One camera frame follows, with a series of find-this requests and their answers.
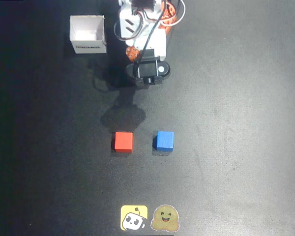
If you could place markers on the red cube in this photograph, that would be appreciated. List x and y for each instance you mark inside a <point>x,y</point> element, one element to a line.
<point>123,141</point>

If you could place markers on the orange and white robot arm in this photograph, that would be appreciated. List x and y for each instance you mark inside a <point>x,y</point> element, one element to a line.
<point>172,11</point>

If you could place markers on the blue cube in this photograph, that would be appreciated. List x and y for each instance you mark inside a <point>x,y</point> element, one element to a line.
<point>165,140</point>

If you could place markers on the white open cardboard box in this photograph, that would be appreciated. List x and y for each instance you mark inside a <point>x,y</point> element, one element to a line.
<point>88,46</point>

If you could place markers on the yellow robot face sticker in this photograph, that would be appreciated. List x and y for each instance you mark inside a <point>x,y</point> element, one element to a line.
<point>134,217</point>

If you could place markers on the smiling hugging face sticker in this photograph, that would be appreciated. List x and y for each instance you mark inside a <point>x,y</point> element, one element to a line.
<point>165,218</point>

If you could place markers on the black gripper-mounted camera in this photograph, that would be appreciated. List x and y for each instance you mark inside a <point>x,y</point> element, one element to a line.
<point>147,70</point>

